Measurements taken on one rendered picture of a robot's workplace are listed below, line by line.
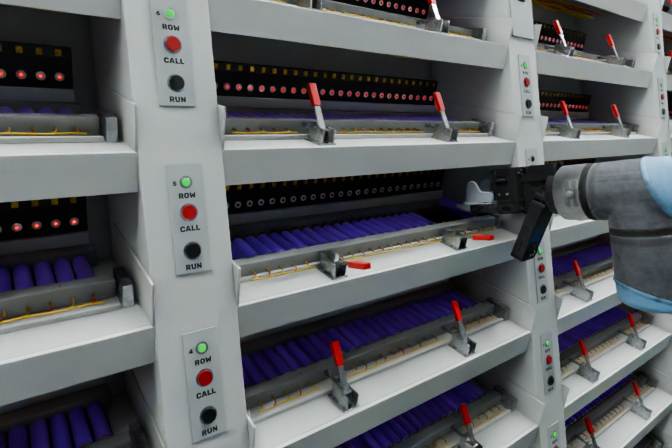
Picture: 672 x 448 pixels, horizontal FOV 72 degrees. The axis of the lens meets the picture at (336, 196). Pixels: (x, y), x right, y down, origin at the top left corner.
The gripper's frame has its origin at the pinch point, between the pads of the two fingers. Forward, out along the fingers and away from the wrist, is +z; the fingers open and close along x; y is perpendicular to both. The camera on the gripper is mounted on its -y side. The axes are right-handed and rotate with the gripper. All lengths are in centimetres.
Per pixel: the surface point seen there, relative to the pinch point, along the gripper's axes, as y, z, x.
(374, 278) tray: -7.3, -7.6, 32.1
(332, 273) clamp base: -5.4, -6.8, 38.9
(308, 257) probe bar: -3.1, -3.1, 40.3
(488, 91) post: 23.3, -2.9, -6.7
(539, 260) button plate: -11.9, -8.1, -11.0
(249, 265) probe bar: -2.6, -3.3, 49.7
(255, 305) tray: -7, -8, 51
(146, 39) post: 24, -8, 61
